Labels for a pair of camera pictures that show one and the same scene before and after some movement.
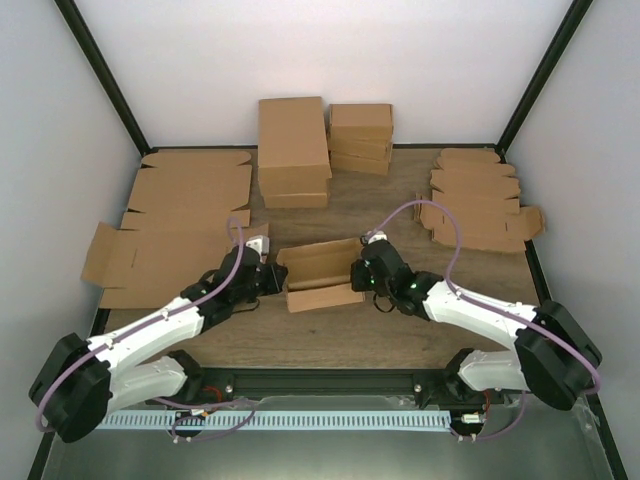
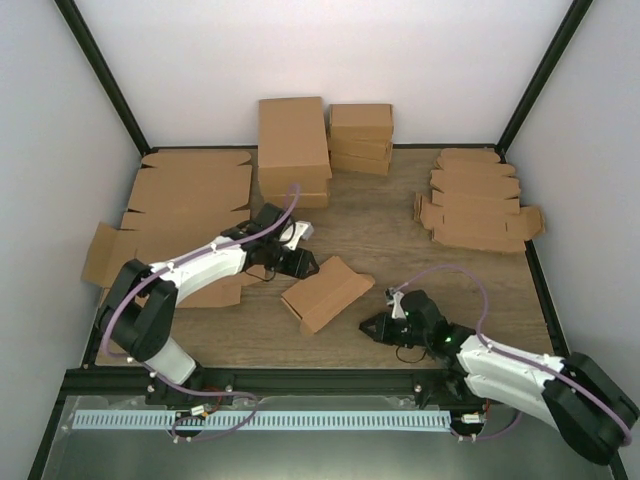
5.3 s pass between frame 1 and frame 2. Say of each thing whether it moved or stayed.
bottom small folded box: stayed
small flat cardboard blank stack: stayed
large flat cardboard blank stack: stayed
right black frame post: stayed
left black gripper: moved
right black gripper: moved
